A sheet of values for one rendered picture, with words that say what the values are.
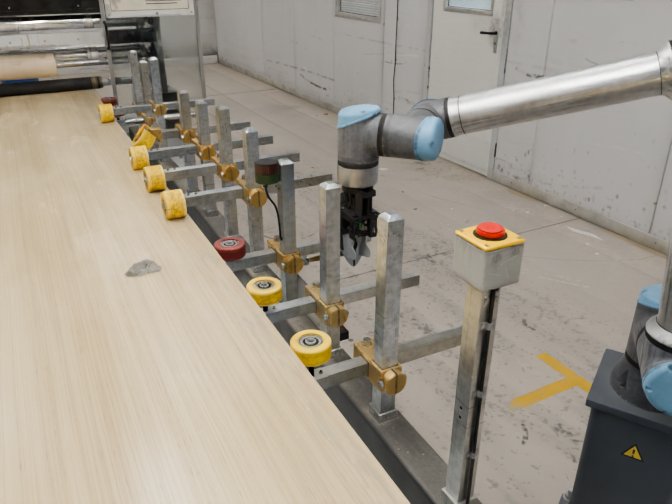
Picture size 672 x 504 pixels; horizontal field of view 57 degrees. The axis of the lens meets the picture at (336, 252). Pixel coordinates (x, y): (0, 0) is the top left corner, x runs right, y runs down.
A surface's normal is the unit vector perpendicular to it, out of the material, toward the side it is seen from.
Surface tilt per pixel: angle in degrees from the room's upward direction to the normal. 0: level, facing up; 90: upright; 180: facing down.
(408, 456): 0
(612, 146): 90
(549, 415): 0
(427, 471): 0
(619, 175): 90
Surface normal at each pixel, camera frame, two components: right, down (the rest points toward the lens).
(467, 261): -0.89, 0.20
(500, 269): 0.45, 0.39
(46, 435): 0.00, -0.90
